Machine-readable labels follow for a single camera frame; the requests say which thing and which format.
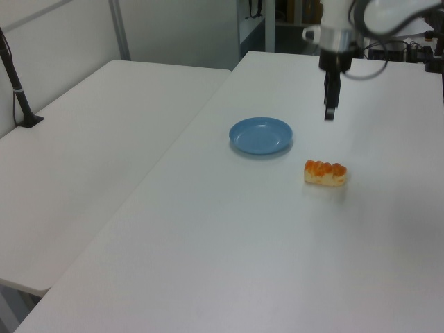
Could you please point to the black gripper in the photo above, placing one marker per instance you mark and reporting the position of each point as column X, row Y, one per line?
column 334, row 60

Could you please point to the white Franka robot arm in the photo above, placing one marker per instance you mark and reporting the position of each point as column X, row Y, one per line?
column 381, row 14

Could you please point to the bread with orange topping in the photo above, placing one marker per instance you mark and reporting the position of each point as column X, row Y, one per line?
column 324, row 173

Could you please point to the blue round plate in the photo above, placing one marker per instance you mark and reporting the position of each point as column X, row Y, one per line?
column 261, row 139

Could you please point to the black electronics boxes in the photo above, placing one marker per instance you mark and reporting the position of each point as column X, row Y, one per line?
column 416, row 53

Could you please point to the white adjacent table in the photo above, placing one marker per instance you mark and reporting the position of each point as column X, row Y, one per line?
column 86, row 156

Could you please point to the black clamp mount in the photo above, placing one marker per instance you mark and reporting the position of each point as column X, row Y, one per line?
column 434, row 64

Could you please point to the black camera stand pole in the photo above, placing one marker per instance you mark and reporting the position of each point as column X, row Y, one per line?
column 17, row 90

